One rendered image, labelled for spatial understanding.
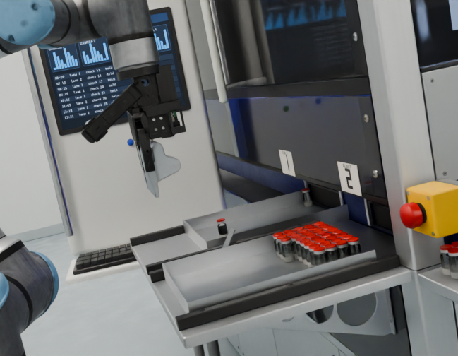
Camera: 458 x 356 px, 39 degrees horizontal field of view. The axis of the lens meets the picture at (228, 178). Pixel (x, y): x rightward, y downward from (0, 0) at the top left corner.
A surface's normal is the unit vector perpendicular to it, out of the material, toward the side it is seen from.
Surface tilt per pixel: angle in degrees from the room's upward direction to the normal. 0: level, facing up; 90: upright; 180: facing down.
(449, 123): 90
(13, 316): 90
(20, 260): 67
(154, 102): 90
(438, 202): 90
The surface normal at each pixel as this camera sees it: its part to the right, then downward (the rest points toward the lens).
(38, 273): 0.80, -0.55
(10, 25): -0.15, 0.20
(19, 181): 0.26, 0.11
